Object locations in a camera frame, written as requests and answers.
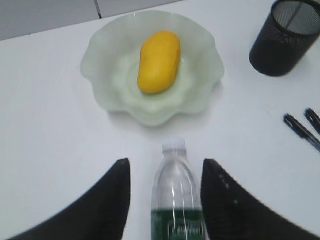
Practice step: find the yellow mango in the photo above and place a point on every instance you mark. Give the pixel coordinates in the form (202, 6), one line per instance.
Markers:
(159, 62)

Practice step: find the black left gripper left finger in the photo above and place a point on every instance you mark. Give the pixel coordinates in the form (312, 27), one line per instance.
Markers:
(100, 214)

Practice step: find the clear water bottle green label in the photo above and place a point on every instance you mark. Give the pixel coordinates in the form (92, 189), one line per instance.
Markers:
(176, 207)

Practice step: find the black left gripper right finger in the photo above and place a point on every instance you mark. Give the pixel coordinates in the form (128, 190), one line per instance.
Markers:
(232, 213)

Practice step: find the black marker pen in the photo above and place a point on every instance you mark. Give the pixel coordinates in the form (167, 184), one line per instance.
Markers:
(301, 131)
(313, 119)

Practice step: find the frosted green wavy plate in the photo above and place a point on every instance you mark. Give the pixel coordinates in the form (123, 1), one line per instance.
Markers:
(112, 59)

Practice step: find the black mesh pen holder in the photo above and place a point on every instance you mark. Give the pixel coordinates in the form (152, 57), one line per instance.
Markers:
(290, 30)

